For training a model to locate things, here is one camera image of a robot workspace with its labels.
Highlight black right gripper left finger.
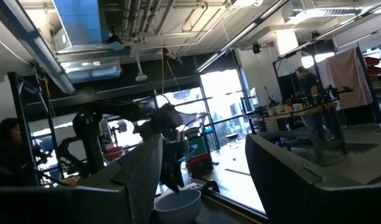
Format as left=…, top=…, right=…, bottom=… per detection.
left=0, top=133, right=164, bottom=224

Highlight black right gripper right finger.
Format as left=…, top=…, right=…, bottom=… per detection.
left=245, top=133, right=381, bottom=224

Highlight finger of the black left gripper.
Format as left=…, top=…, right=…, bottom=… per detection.
left=173, top=161, right=186, bottom=194
left=160, top=161, right=176, bottom=191

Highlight white bowl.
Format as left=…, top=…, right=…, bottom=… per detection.
left=154, top=188, right=202, bottom=224

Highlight red box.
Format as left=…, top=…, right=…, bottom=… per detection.
left=186, top=152, right=215, bottom=179

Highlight wooden workbench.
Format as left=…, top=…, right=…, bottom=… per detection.
left=252, top=101, right=339, bottom=133

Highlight white hanging lamp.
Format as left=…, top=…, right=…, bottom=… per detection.
left=133, top=46, right=149, bottom=83

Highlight seated person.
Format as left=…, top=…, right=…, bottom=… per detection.
left=0, top=117, right=34, bottom=188

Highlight black metal rack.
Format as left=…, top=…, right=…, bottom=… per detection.
left=7, top=71, right=65, bottom=188

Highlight standing person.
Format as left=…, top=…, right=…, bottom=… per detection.
left=294, top=65, right=322, bottom=106

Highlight pink hanging cloth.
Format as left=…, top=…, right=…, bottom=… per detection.
left=316, top=46, right=374, bottom=111

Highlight red storage bins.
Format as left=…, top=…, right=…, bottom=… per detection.
left=364, top=55, right=381, bottom=79

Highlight black frame clamp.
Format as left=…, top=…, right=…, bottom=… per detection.
left=199, top=179, right=221, bottom=194

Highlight black aluminium table frame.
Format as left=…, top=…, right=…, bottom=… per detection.
left=201, top=188, right=270, bottom=224

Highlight yellow hanging cable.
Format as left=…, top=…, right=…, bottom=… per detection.
left=160, top=46, right=182, bottom=94

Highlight black partition frame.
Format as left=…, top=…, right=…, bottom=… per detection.
left=272, top=44, right=381, bottom=131

